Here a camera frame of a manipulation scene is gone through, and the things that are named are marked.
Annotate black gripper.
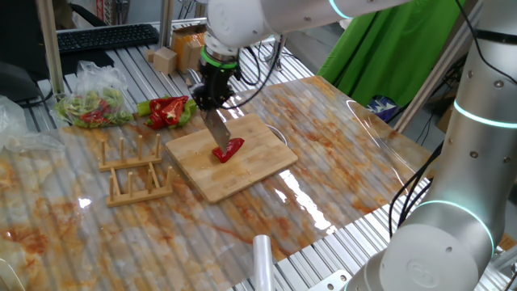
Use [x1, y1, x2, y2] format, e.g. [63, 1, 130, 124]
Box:
[192, 65, 240, 112]

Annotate steel cleaver knife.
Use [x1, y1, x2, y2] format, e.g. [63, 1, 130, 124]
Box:
[186, 68, 232, 154]

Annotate bag of chopped peppers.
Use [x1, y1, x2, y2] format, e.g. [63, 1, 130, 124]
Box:
[53, 60, 135, 129]

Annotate halved red pepper with seeds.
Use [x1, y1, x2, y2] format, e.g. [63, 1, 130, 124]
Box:
[160, 99, 186, 126]

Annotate red pepper piece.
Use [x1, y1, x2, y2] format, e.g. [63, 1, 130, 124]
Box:
[212, 137, 246, 164]

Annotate dark red pepper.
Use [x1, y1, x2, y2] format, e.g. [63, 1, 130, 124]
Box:
[149, 95, 190, 112]

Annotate taped cardboard box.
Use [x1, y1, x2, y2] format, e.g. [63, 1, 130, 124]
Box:
[170, 23, 208, 74]

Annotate large wooden cube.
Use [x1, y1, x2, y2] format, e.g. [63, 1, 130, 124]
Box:
[152, 46, 179, 76]

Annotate small green pepper piece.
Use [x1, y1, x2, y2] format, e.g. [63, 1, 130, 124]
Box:
[136, 99, 153, 117]

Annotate bamboo cutting board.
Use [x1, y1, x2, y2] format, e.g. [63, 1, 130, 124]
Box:
[164, 113, 299, 205]

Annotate marble pattern plastic mat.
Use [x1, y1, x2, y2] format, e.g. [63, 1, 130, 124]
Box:
[0, 75, 439, 291]

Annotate wooden peg rack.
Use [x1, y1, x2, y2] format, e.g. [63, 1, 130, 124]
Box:
[98, 133, 175, 209]

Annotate black keyboard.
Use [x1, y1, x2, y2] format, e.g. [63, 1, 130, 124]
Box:
[56, 23, 161, 56]

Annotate blue patterned bag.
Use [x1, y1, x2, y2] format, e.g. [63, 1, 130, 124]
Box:
[366, 95, 399, 122]

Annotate white plastic roll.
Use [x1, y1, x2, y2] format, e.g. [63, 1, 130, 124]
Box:
[252, 234, 275, 291]

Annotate green cloth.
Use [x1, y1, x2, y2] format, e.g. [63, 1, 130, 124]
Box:
[317, 0, 465, 108]

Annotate empty clear plastic bag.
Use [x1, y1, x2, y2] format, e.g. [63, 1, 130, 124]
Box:
[0, 95, 65, 154]

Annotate black office chair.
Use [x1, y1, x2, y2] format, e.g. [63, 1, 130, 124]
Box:
[0, 0, 57, 104]

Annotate black tripod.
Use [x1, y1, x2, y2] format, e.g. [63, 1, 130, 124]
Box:
[419, 52, 472, 122]

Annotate long black gripper cable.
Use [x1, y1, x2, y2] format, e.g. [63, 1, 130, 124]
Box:
[220, 40, 284, 111]

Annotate short looped black cable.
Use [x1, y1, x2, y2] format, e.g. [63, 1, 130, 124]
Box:
[237, 46, 262, 87]

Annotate aluminium frame post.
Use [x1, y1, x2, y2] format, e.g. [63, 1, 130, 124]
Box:
[158, 0, 174, 49]
[393, 27, 477, 133]
[36, 0, 65, 98]

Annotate black cable bundle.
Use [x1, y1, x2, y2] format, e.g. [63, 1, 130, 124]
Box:
[388, 141, 445, 239]

